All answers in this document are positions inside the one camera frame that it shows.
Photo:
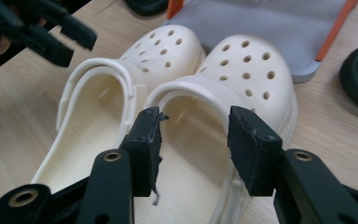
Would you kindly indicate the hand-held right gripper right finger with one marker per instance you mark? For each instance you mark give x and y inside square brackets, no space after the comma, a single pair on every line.
[254,155]

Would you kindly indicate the cream clog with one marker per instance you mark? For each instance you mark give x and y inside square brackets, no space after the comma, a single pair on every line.
[96,124]
[248,77]

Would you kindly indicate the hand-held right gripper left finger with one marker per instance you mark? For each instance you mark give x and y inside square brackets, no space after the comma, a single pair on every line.
[144,149]

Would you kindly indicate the white two-tier shoe rack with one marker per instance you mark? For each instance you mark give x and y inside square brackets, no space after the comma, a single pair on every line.
[261,21]

